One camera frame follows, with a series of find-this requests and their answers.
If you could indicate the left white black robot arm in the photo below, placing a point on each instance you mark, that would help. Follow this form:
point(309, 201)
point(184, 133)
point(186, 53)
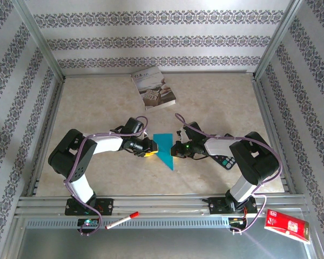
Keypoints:
point(108, 145)

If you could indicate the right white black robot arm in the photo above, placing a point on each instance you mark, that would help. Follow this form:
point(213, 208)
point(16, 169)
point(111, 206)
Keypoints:
point(251, 162)

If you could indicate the grey sheet metal tray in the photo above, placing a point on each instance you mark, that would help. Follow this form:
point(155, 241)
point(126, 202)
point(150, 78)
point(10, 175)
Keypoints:
point(162, 245)

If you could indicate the black calculator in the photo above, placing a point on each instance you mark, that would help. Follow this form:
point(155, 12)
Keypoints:
point(228, 163)

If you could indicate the paperback book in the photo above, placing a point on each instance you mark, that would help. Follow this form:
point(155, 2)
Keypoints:
point(154, 89)

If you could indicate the white marker with red cap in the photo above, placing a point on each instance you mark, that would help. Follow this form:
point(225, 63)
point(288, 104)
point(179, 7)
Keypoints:
point(121, 220)

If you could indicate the small LED circuit board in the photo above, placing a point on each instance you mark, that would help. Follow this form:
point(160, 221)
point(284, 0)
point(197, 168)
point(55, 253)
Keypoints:
point(87, 222)

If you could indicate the red paper packet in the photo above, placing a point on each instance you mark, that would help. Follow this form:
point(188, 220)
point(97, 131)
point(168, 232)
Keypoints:
point(286, 225)

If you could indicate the wide aluminium base rail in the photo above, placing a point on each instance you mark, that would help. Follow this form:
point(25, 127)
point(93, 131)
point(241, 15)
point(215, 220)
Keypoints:
point(162, 206)

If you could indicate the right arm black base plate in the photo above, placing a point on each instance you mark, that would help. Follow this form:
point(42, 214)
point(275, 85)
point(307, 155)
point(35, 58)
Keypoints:
point(217, 206)

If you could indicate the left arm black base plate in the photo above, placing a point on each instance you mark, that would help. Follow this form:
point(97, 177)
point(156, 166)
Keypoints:
point(105, 206)

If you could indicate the thin aluminium rail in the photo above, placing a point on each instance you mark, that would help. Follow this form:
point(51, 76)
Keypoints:
point(205, 73)

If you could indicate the aluminium side rail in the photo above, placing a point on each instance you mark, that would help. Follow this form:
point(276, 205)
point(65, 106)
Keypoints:
point(47, 135)
point(272, 135)

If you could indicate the aluminium frame post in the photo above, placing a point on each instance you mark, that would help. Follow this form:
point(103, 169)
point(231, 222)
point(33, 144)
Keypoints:
point(37, 35)
point(278, 35)

